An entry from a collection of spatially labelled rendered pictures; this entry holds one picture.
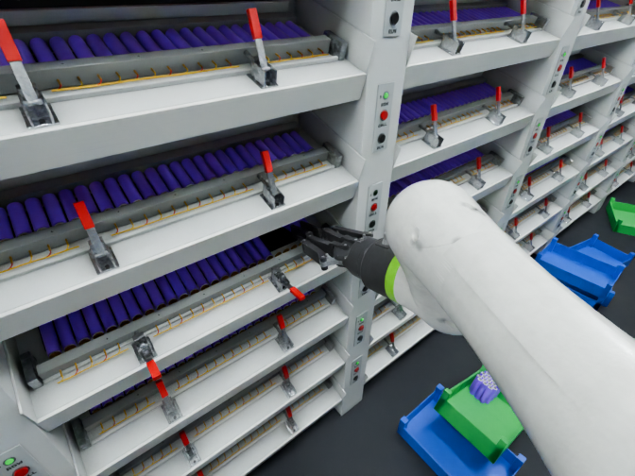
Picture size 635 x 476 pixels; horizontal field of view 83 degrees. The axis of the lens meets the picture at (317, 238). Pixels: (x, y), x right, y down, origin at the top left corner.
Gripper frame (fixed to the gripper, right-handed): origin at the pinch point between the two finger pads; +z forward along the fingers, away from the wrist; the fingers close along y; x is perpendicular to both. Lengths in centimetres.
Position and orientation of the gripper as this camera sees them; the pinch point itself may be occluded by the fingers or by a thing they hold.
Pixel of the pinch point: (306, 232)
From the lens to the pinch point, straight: 75.6
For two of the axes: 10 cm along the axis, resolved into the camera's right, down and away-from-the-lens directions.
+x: 1.4, 8.9, 4.2
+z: -6.1, -2.6, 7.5
